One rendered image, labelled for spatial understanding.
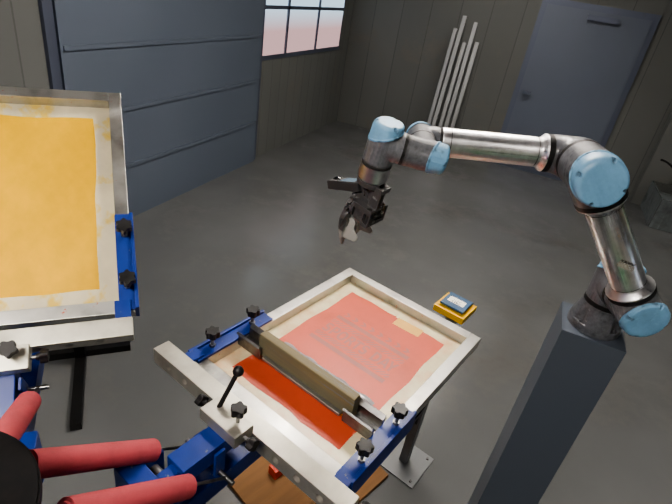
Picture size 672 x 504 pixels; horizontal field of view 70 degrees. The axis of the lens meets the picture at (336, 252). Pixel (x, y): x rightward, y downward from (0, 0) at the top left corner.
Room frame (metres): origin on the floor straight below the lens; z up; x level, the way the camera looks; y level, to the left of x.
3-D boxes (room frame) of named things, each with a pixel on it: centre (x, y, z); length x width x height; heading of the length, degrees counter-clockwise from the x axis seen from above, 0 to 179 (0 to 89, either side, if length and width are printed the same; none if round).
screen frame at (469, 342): (1.20, -0.09, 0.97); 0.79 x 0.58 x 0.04; 146
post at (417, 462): (1.61, -0.50, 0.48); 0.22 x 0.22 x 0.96; 56
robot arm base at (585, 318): (1.25, -0.82, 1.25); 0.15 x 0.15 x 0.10
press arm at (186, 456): (0.73, 0.22, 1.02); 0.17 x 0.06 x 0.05; 146
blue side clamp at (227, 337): (1.16, 0.27, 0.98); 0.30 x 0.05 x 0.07; 146
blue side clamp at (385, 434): (0.85, -0.19, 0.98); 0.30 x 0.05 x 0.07; 146
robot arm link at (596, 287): (1.24, -0.82, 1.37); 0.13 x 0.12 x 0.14; 179
